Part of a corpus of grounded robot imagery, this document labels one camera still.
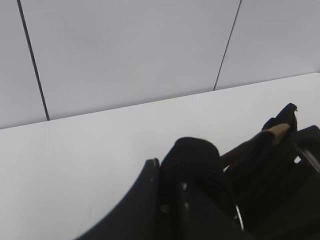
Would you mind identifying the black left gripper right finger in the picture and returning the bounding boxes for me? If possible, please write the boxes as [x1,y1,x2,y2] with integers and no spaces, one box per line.
[292,125,320,174]

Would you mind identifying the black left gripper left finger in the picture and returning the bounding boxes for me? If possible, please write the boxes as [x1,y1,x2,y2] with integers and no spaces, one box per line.
[78,158,160,240]

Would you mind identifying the black tote bag tan handles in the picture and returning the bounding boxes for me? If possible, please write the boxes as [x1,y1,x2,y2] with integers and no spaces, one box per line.
[157,103,320,240]

